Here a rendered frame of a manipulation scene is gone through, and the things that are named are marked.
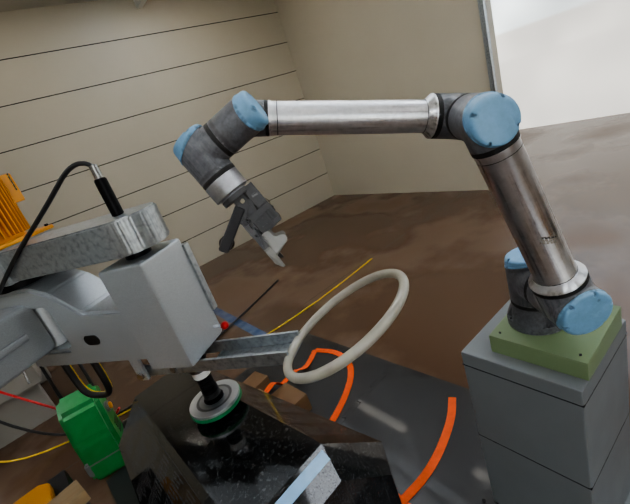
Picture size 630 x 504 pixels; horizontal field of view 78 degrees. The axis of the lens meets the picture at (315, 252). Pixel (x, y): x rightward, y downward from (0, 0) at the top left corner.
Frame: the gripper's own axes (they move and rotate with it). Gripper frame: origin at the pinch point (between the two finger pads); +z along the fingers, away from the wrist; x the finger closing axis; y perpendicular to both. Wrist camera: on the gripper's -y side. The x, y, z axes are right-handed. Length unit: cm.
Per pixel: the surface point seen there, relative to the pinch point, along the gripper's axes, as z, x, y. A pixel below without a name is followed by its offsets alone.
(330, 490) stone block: 66, 14, -36
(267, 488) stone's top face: 52, 15, -50
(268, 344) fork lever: 26, 45, -27
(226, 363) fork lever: 20, 40, -42
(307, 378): 29.1, 5.1, -15.5
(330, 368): 29.2, 0.6, -8.2
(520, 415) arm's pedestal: 99, 26, 27
